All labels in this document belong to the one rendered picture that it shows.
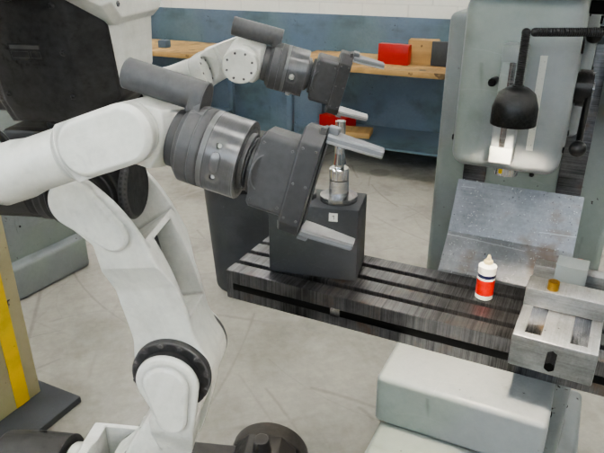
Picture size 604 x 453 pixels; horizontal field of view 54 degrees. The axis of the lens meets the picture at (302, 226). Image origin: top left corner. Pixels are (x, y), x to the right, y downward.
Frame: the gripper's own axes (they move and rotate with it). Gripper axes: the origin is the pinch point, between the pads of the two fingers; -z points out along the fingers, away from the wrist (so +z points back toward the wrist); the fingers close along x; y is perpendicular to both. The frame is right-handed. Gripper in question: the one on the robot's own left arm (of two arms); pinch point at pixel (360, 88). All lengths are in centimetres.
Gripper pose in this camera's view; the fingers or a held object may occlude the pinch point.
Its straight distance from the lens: 119.0
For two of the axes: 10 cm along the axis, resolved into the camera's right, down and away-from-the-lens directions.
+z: -9.7, -2.4, -0.8
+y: 0.5, -5.1, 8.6
